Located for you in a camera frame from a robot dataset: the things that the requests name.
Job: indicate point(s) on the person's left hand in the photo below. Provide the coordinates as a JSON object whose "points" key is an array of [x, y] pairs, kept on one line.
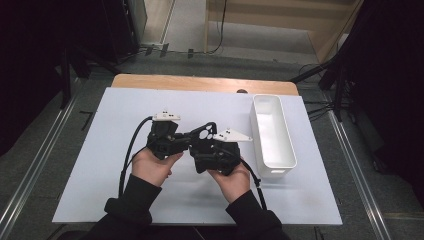
{"points": [[151, 166]]}

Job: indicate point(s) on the black cabinet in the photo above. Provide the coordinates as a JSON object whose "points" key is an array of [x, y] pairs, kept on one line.
{"points": [[120, 26]]}

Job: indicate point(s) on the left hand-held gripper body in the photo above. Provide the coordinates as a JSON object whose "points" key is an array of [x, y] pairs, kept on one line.
{"points": [[163, 136]]}

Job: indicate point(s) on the black curtain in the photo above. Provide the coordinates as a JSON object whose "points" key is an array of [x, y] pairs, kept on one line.
{"points": [[30, 66], [393, 83]]}

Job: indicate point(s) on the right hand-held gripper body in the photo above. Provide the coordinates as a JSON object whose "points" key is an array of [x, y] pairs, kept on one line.
{"points": [[221, 156]]}

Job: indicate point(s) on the wooden table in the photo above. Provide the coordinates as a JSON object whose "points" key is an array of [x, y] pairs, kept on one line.
{"points": [[200, 83]]}

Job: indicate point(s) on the white plastic bin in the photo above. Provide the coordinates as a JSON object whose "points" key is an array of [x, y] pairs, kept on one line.
{"points": [[273, 136]]}

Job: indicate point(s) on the person's right hand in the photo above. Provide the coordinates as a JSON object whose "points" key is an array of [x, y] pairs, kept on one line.
{"points": [[233, 183]]}

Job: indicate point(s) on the person's dark clothing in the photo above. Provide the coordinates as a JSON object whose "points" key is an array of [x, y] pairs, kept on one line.
{"points": [[190, 233]]}

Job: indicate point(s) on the metal floor rail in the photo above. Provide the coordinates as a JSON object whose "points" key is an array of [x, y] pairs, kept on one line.
{"points": [[36, 163], [358, 173]]}

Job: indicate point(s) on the wooden shelf unit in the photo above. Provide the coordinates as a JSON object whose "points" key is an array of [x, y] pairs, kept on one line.
{"points": [[266, 20]]}

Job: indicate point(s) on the black stand legs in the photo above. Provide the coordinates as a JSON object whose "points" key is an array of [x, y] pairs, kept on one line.
{"points": [[338, 90], [66, 76]]}

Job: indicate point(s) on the white board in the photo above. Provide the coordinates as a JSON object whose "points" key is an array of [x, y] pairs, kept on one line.
{"points": [[100, 150]]}

